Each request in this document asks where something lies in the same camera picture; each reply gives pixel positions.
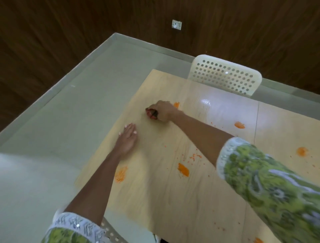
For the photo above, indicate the person's right hand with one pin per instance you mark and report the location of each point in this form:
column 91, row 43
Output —
column 166, row 111

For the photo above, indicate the person's left hand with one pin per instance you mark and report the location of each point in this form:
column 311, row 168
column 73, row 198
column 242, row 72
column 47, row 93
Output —
column 126, row 142

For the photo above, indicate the person's right fingers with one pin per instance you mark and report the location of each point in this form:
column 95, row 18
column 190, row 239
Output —
column 157, row 107

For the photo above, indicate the person's left little finger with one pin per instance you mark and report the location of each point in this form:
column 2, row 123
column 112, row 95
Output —
column 121, row 136

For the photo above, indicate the person's left thumb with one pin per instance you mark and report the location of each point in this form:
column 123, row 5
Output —
column 136, row 136

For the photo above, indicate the red and black hand tool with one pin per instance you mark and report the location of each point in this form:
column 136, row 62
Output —
column 152, row 114

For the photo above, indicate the person's right forearm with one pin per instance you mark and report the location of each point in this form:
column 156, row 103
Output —
column 202, row 136

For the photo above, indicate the person's left forearm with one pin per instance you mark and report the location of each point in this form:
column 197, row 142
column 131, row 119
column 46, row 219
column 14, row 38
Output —
column 100, row 180

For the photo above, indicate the orange paste smear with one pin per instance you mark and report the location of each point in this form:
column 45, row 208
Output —
column 302, row 151
column 239, row 125
column 177, row 105
column 121, row 174
column 258, row 240
column 183, row 170

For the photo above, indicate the scattered orange crumbs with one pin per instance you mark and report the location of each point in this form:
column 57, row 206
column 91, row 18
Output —
column 194, row 157

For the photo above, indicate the white perforated plastic chair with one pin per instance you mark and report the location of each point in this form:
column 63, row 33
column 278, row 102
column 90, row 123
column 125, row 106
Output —
column 225, row 75
column 112, row 231

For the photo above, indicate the green patterned left sleeve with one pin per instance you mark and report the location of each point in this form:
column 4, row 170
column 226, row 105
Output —
column 72, row 229

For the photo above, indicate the green patterned sleeve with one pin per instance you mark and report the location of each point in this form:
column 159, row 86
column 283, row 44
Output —
column 72, row 229
column 265, row 185

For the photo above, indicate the green patterned right sleeve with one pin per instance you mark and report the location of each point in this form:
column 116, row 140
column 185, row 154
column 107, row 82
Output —
column 265, row 185

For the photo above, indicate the white wall socket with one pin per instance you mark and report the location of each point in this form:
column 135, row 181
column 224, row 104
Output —
column 176, row 24

